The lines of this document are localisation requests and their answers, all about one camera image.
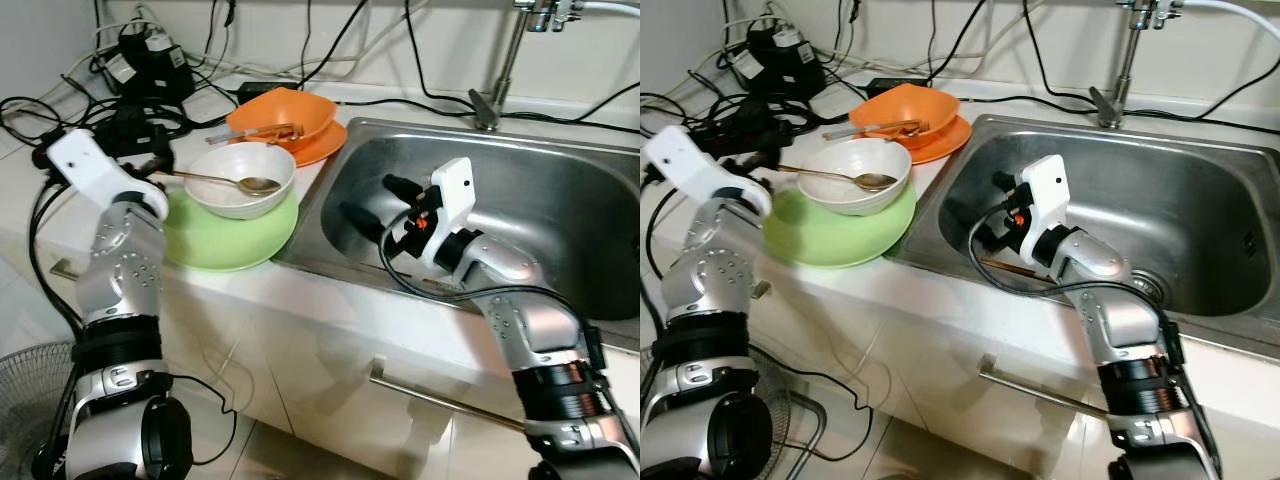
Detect patterned brown chopsticks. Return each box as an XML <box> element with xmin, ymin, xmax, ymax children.
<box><xmin>978</xmin><ymin>257</ymin><xmax>1053</xmax><ymax>284</ymax></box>

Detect gold metal spoon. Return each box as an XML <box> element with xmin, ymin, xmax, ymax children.
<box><xmin>158</xmin><ymin>168</ymin><xmax>283</xmax><ymax>197</ymax></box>
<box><xmin>775</xmin><ymin>163</ymin><xmax>898</xmax><ymax>193</ymax></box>

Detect white ceramic bowl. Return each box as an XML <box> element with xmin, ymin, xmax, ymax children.
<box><xmin>186</xmin><ymin>141</ymin><xmax>298</xmax><ymax>221</ymax></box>
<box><xmin>797</xmin><ymin>137</ymin><xmax>913</xmax><ymax>216</ymax></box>

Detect light green plate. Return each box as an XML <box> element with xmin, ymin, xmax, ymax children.
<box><xmin>160</xmin><ymin>188</ymin><xmax>301</xmax><ymax>273</ymax></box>
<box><xmin>763</xmin><ymin>185</ymin><xmax>918</xmax><ymax>269</ymax></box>

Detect orange plastic plate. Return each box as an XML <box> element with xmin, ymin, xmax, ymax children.
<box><xmin>228</xmin><ymin>118</ymin><xmax>349</xmax><ymax>168</ymax></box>
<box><xmin>850</xmin><ymin>115</ymin><xmax>973</xmax><ymax>165</ymax></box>

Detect chrome faucet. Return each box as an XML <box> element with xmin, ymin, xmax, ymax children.
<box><xmin>1090</xmin><ymin>0</ymin><xmax>1191</xmax><ymax>129</ymax></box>
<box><xmin>468</xmin><ymin>0</ymin><xmax>586</xmax><ymax>133</ymax></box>

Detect orange plastic bowl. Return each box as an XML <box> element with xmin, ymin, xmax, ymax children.
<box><xmin>849</xmin><ymin>83</ymin><xmax>961</xmax><ymax>149</ymax></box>
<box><xmin>226</xmin><ymin>87</ymin><xmax>338</xmax><ymax>153</ymax></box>

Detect stainless steel sink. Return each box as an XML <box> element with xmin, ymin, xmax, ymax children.
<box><xmin>890</xmin><ymin>113</ymin><xmax>1280</xmax><ymax>361</ymax></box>
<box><xmin>275</xmin><ymin>117</ymin><xmax>641</xmax><ymax>351</ymax></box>

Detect gold and silver fork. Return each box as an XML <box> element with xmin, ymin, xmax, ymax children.
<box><xmin>205</xmin><ymin>122</ymin><xmax>306</xmax><ymax>146</ymax></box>
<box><xmin>823</xmin><ymin>118</ymin><xmax>926</xmax><ymax>141</ymax></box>

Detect metal sink drain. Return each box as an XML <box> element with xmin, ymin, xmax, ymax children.
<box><xmin>1125</xmin><ymin>268</ymin><xmax>1169</xmax><ymax>306</ymax></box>

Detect black power strip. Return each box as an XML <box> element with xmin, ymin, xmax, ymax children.
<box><xmin>690</xmin><ymin>110</ymin><xmax>796</xmax><ymax>171</ymax></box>
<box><xmin>30</xmin><ymin>120</ymin><xmax>176</xmax><ymax>176</ymax></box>

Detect black charger device with labels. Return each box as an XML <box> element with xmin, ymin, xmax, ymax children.
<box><xmin>103</xmin><ymin>22</ymin><xmax>196</xmax><ymax>104</ymax></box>
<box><xmin>733</xmin><ymin>20</ymin><xmax>826</xmax><ymax>99</ymax></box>

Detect grey floor fan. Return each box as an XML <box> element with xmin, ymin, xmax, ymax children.
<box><xmin>0</xmin><ymin>340</ymin><xmax>101</xmax><ymax>480</ymax></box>
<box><xmin>745</xmin><ymin>340</ymin><xmax>829</xmax><ymax>480</ymax></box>

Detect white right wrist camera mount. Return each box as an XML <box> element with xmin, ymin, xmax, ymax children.
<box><xmin>1018</xmin><ymin>155</ymin><xmax>1073</xmax><ymax>261</ymax></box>
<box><xmin>415</xmin><ymin>157</ymin><xmax>476</xmax><ymax>271</ymax></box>

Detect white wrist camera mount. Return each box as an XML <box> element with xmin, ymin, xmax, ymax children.
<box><xmin>643</xmin><ymin>125</ymin><xmax>773</xmax><ymax>219</ymax></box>
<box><xmin>46</xmin><ymin>128</ymin><xmax>173</xmax><ymax>223</ymax></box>
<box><xmin>415</xmin><ymin>157</ymin><xmax>476</xmax><ymax>271</ymax></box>
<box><xmin>1018</xmin><ymin>155</ymin><xmax>1073</xmax><ymax>261</ymax></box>

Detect long metal drawer handle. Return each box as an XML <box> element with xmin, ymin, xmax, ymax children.
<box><xmin>367</xmin><ymin>360</ymin><xmax>531</xmax><ymax>433</ymax></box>
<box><xmin>977</xmin><ymin>353</ymin><xmax>1111</xmax><ymax>421</ymax></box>

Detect black floor cable loop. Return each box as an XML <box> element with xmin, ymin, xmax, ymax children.
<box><xmin>165</xmin><ymin>373</ymin><xmax>241</xmax><ymax>467</ymax></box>
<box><xmin>790</xmin><ymin>368</ymin><xmax>876</xmax><ymax>463</ymax></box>

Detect white water hose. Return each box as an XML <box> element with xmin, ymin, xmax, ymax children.
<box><xmin>575</xmin><ymin>0</ymin><xmax>641</xmax><ymax>19</ymax></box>
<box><xmin>1185</xmin><ymin>0</ymin><xmax>1280</xmax><ymax>41</ymax></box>

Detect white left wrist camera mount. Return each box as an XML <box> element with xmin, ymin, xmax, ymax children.
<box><xmin>643</xmin><ymin>125</ymin><xmax>773</xmax><ymax>219</ymax></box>
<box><xmin>46</xmin><ymin>128</ymin><xmax>173</xmax><ymax>223</ymax></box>

